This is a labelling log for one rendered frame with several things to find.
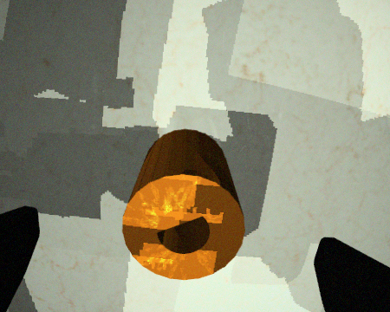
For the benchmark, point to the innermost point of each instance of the orange cylinder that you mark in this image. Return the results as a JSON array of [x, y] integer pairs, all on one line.
[[183, 219]]

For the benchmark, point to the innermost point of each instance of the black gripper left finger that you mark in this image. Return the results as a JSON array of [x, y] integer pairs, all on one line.
[[19, 230]]

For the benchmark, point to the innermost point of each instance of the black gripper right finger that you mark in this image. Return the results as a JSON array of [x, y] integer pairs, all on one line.
[[350, 281]]

